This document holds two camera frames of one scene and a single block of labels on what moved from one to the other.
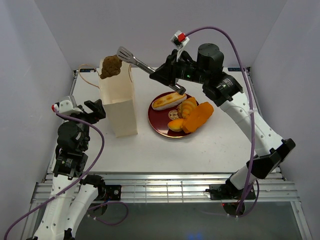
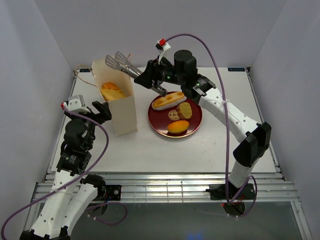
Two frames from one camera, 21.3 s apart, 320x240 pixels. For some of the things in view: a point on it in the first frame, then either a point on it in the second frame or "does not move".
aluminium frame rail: x=175 y=187 does not move
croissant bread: x=186 y=106 to x=110 y=91
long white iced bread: x=168 y=101 does not move
